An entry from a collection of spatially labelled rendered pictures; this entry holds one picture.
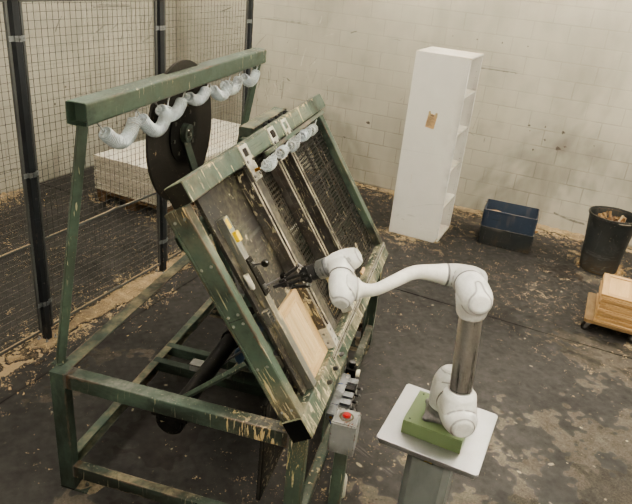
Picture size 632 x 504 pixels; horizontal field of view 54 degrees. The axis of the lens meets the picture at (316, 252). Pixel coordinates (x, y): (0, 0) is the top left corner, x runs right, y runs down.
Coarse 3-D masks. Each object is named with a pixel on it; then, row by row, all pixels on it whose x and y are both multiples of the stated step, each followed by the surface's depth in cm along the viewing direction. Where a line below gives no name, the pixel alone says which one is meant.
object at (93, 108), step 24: (192, 72) 341; (216, 72) 371; (96, 96) 266; (120, 96) 277; (144, 96) 296; (168, 96) 320; (72, 120) 262; (96, 120) 262; (192, 168) 362; (72, 192) 273; (72, 216) 279; (72, 240) 285; (72, 264) 292; (72, 288) 298
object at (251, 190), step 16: (272, 160) 310; (240, 176) 316; (256, 176) 313; (256, 192) 317; (256, 208) 321; (272, 224) 322; (272, 240) 325; (288, 256) 327; (304, 288) 332; (320, 320) 337; (336, 336) 345
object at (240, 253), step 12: (228, 228) 288; (228, 240) 290; (240, 252) 291; (240, 264) 293; (252, 276) 294; (264, 300) 297; (276, 312) 301; (276, 324) 301; (288, 336) 304; (288, 348) 305; (300, 360) 306; (300, 372) 308; (312, 384) 309
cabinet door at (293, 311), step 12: (288, 300) 321; (300, 300) 333; (288, 312) 316; (300, 312) 329; (288, 324) 313; (300, 324) 324; (312, 324) 336; (300, 336) 320; (312, 336) 332; (300, 348) 315; (312, 348) 327; (324, 348) 339; (312, 360) 323; (312, 372) 318
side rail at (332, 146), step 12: (324, 120) 454; (324, 132) 452; (324, 144) 456; (336, 144) 460; (336, 156) 457; (348, 180) 461; (360, 204) 466; (360, 216) 470; (372, 228) 471; (372, 240) 475
